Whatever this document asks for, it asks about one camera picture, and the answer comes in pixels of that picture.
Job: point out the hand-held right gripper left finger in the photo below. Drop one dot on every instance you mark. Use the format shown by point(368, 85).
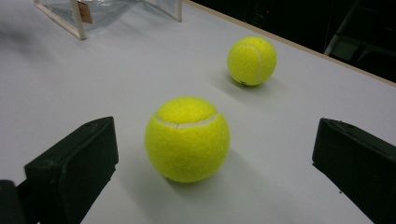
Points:
point(74, 168)

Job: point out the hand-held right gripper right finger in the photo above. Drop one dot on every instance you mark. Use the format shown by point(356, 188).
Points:
point(358, 165)

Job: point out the yellow tennis ball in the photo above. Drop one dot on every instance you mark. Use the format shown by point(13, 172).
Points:
point(249, 60)
point(186, 146)

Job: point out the clear wooden-framed box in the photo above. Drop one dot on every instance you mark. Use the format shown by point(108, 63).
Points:
point(106, 14)

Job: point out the grey metal stand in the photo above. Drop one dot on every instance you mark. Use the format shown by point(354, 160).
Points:
point(351, 43)

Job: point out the brown bag tag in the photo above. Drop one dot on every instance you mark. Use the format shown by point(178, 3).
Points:
point(85, 13)

